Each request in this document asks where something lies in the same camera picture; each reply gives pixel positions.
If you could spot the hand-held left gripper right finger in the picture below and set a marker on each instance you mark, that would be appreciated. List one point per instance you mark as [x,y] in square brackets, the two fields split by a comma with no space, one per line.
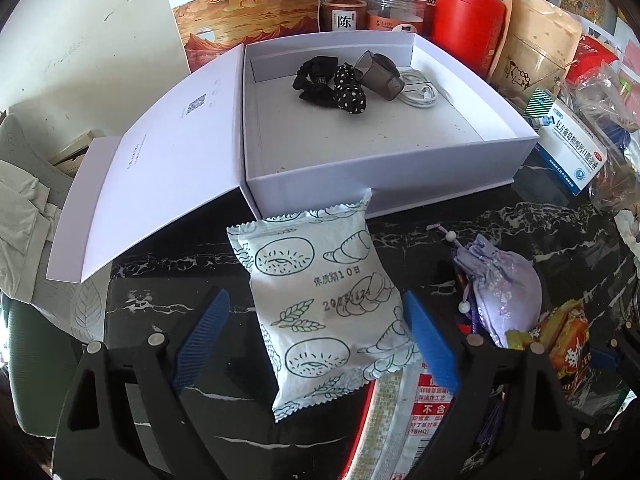
[430,345]

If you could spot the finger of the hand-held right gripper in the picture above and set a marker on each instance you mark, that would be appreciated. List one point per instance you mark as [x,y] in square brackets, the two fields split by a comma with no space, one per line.
[627,345]

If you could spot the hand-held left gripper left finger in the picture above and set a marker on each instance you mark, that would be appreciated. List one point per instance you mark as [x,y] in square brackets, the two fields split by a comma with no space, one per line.
[200,340]

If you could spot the red gold snack packet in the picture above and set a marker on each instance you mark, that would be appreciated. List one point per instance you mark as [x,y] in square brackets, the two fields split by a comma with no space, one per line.
[565,345]

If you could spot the red white seasoning packet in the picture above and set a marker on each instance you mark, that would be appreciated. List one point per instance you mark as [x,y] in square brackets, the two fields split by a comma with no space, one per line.
[400,420]

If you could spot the white printed bread packet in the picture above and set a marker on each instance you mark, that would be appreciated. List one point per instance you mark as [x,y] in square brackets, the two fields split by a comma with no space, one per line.
[320,300]

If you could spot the white gift box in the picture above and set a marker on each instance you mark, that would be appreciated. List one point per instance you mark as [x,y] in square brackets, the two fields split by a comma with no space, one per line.
[350,130]

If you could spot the black polka dot scrunchie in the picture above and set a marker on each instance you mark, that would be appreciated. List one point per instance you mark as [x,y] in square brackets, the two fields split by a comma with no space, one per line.
[350,90]

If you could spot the grey plastic cup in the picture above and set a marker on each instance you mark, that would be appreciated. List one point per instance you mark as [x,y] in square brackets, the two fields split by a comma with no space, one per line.
[380,77]

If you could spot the black hair bow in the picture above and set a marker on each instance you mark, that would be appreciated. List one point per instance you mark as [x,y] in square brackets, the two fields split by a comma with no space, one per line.
[312,80]

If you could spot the crumpled white tissue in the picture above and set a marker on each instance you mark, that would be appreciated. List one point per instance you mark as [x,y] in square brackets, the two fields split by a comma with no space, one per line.
[629,225]

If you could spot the leaf print cushion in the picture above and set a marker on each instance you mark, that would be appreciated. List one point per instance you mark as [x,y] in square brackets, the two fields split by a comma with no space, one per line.
[75,305]

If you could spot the white blue medicine box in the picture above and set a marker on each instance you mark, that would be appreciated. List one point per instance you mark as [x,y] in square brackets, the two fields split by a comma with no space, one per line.
[570,145]

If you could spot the clear plastic bag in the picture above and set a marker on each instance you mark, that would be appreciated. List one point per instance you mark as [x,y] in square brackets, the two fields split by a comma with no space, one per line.
[615,125]

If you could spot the pale grey garment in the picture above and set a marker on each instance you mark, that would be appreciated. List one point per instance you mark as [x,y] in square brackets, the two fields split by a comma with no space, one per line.
[25,205]

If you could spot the glass mug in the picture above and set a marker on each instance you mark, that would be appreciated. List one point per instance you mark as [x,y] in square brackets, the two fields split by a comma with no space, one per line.
[545,75]

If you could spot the red canister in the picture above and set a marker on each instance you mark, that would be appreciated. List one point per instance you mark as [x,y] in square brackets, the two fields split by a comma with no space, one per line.
[465,25]

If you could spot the large white printed pouch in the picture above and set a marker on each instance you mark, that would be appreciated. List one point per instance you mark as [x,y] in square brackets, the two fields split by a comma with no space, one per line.
[240,15]

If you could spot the kraft paper pouch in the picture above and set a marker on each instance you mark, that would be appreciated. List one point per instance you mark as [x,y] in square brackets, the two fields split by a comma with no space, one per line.
[540,25]

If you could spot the clear jar orange label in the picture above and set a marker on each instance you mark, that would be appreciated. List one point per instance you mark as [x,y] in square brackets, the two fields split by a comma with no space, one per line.
[395,10]

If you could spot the small orange lidded jar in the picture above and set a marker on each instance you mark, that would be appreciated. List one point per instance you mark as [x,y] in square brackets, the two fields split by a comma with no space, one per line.
[342,10]

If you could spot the white wooden frame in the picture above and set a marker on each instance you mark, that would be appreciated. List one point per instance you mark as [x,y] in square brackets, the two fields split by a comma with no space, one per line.
[80,152]

